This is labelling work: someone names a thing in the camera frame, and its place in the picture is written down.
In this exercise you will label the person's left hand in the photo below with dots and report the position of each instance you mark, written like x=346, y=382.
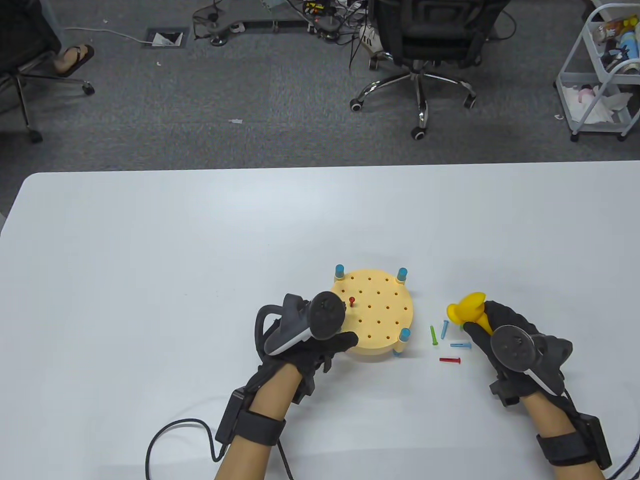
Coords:
x=320, y=352

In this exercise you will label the person's right hand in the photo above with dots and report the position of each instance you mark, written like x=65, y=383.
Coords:
x=502, y=314

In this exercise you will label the yellow toy hammer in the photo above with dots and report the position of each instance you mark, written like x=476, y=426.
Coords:
x=467, y=307

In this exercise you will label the blue toy nail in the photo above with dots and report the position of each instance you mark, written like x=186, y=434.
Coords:
x=444, y=329
x=460, y=344

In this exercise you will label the green toy nail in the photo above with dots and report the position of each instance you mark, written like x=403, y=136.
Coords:
x=433, y=335

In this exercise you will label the yellow round tap bench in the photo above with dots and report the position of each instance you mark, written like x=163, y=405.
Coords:
x=380, y=310

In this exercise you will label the person's left forearm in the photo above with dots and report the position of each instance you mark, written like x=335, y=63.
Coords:
x=270, y=395

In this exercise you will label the grey right hand controller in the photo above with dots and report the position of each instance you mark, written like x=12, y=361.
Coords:
x=512, y=347

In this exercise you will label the grey hand controller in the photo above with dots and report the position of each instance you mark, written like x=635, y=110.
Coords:
x=325, y=312
x=512, y=347

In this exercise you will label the grey left hand controller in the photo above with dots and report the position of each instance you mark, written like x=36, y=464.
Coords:
x=325, y=312

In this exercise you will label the white rolling cart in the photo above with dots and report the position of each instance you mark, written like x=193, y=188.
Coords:
x=575, y=52

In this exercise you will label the black office chair chrome base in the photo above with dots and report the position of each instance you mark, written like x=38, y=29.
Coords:
x=440, y=35

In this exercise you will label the pile of colourful toys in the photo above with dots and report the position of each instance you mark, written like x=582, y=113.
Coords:
x=627, y=47

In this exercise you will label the white shoe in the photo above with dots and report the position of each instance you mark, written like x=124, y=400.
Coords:
x=371, y=37

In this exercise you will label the floor socket box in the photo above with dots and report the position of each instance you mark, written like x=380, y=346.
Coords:
x=165, y=39

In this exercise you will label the black chair with castors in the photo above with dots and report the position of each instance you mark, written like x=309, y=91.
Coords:
x=35, y=135

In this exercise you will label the black left wrist camera band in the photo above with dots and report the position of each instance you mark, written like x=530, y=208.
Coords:
x=260, y=427

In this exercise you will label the black wrist camera band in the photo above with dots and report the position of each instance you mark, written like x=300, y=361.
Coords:
x=260, y=427
x=565, y=447

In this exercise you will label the black right wrist camera band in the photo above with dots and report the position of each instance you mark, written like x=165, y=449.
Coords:
x=565, y=447

